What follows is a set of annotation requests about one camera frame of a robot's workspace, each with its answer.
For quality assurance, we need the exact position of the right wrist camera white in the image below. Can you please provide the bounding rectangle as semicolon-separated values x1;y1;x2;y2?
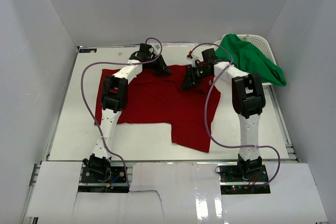
186;51;201;68

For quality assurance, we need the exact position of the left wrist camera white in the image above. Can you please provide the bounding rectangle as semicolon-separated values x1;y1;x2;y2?
152;44;161;51

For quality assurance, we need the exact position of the red t shirt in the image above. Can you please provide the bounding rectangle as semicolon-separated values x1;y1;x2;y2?
94;63;222;154

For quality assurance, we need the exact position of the black label sticker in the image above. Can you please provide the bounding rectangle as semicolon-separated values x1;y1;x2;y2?
78;48;97;54

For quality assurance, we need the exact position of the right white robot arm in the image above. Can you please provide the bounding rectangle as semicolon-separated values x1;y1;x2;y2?
182;48;266;179

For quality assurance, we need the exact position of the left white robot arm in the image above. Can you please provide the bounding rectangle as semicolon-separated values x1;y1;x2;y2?
80;37;171;182

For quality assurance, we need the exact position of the green t shirt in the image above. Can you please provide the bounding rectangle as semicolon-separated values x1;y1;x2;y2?
214;33;287;87

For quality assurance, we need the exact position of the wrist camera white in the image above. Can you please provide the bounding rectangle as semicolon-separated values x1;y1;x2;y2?
152;44;161;51
186;51;201;68

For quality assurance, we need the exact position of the white plastic laundry basket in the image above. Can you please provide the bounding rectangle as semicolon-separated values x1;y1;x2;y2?
219;33;277;90

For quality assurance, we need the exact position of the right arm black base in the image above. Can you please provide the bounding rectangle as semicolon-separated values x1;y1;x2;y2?
215;165;271;195

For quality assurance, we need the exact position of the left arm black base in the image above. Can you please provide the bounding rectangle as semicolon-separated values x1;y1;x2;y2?
78;166;129;193

